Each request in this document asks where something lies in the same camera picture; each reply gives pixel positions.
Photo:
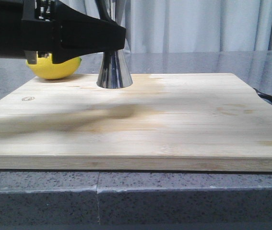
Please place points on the grey curtain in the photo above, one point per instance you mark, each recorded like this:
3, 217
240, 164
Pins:
181, 26

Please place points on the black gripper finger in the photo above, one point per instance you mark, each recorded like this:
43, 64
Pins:
77, 34

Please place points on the steel double jigger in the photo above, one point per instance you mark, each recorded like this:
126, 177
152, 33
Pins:
114, 73

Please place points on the wooden cutting board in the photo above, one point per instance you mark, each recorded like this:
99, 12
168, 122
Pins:
193, 122

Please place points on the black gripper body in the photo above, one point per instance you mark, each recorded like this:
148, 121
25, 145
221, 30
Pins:
28, 29

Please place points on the yellow lemon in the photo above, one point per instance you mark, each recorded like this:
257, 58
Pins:
45, 69

